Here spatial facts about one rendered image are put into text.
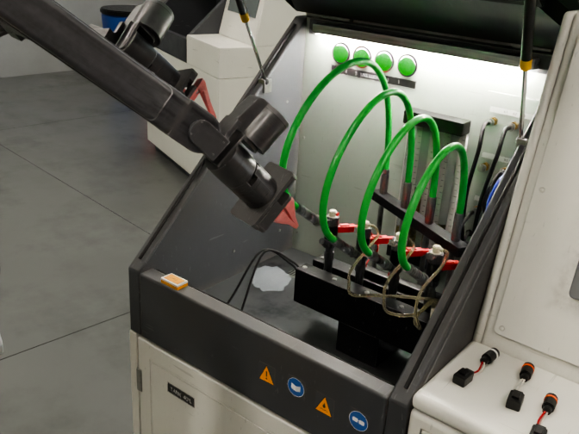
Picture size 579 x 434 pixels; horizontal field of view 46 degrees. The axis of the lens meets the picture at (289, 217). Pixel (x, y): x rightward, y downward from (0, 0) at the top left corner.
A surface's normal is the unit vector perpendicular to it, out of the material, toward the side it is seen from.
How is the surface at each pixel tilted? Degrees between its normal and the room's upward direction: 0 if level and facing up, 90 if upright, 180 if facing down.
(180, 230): 90
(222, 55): 90
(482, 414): 0
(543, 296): 76
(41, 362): 0
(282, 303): 0
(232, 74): 90
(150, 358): 90
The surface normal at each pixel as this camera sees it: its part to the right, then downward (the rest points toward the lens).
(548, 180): -0.59, 0.04
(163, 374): -0.62, 0.27
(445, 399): 0.06, -0.92
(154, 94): 0.30, 0.14
